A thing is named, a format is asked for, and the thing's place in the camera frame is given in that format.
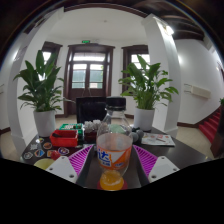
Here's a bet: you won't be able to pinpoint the orange soda plastic bottle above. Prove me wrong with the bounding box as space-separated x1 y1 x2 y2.
95 96 134 192

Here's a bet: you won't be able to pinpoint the dark wooden framed window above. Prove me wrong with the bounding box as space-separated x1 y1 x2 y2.
121 44 150 98
41 40 64 65

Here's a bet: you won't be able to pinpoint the grey round balls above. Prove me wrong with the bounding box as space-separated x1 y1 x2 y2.
129 128 145 144

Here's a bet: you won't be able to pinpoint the dark wooden double door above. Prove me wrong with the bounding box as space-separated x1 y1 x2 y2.
63 43 115 116

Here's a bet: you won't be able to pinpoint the red open box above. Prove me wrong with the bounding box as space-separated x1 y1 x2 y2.
49 129 79 148

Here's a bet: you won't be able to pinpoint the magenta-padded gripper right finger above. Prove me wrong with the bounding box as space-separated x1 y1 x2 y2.
132 144 180 184

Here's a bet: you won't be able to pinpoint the red carpeted staircase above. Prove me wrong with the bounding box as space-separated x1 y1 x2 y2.
199 108 223 143

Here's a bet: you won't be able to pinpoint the leafy plant in white pot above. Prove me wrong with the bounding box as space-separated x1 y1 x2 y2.
13 49 66 138
118 54 180 132

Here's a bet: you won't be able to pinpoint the round blue and red sticker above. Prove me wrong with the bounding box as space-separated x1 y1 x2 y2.
57 147 70 156

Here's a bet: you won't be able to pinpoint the printed paper booklet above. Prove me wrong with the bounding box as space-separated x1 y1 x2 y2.
140 133 176 147

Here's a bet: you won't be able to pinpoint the black chair back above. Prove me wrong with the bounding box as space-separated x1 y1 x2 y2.
75 96 108 124

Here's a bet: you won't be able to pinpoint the green and white box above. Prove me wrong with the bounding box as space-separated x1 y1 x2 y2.
59 123 84 136

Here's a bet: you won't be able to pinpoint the small red round object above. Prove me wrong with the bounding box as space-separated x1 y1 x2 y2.
50 150 61 161

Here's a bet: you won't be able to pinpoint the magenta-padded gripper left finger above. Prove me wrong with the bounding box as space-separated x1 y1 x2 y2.
45 143 100 184

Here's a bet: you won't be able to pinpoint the brown box of white items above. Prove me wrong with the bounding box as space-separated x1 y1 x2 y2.
83 119 102 143

